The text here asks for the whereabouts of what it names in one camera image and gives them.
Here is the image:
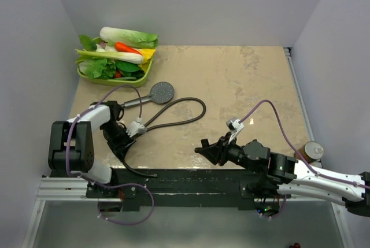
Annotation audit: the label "toy leek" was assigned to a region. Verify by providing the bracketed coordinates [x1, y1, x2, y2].
[76, 50, 144, 65]

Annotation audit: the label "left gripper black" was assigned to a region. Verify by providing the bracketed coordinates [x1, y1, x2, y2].
[101, 121, 136, 161]

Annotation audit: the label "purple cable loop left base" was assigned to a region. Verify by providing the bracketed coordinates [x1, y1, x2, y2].
[92, 183, 156, 226]

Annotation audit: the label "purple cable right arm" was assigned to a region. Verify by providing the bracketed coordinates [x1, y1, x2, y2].
[238, 99, 370, 190]

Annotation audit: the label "toy tomato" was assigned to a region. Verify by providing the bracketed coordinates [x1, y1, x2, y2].
[114, 70, 122, 79]

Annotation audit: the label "brown tin can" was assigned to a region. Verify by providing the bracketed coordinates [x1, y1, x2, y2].
[298, 141, 324, 166]

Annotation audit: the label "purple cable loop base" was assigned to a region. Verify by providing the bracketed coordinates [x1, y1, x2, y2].
[92, 183, 156, 226]
[256, 195, 287, 220]

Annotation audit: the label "grey shower head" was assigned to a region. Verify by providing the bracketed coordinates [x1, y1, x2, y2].
[121, 82, 175, 109]

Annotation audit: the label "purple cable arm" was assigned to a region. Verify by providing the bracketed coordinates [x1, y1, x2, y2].
[238, 99, 370, 190]
[65, 84, 143, 178]

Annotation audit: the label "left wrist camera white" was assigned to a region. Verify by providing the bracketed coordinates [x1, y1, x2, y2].
[126, 117, 147, 138]

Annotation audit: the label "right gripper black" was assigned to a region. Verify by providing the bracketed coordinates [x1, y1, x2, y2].
[199, 132, 260, 174]

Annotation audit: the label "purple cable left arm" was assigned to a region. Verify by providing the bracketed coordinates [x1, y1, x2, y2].
[65, 84, 143, 178]

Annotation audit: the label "toy leaf dark green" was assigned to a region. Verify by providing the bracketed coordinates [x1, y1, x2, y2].
[79, 35, 97, 51]

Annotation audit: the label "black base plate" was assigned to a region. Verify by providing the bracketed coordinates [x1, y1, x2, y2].
[86, 169, 284, 212]

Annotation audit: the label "green plastic tray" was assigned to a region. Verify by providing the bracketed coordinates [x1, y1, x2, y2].
[76, 38, 153, 87]

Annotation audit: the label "dark corrugated shower hose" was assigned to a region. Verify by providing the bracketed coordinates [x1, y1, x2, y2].
[123, 97, 207, 178]

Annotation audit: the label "aluminium frame rail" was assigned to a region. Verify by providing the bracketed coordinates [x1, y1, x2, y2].
[23, 177, 354, 247]

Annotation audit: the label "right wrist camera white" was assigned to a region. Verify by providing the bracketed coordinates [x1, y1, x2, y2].
[226, 117, 244, 143]

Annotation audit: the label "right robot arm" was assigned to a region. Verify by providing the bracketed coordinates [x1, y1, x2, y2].
[194, 133, 369, 217]

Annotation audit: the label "toy napa cabbage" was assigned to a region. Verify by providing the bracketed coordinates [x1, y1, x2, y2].
[99, 27, 158, 49]

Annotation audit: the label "toy carrot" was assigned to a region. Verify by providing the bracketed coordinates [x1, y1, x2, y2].
[114, 42, 142, 55]

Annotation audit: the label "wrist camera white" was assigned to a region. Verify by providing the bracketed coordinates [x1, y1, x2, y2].
[126, 117, 147, 138]
[226, 117, 244, 143]

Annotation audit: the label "right side aluminium rail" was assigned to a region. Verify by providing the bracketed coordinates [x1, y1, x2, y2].
[283, 47, 315, 141]

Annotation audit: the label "toy spinach leaves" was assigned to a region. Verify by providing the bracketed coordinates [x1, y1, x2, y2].
[115, 60, 145, 79]

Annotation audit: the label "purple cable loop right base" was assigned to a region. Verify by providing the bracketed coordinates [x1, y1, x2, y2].
[256, 195, 287, 220]

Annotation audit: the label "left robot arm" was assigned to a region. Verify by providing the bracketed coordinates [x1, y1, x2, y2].
[48, 101, 135, 197]

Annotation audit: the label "toy yellow corn husk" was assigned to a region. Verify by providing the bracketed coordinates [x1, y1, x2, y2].
[136, 49, 156, 73]

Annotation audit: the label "toy green lettuce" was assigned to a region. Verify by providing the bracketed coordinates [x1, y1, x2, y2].
[78, 58, 116, 80]

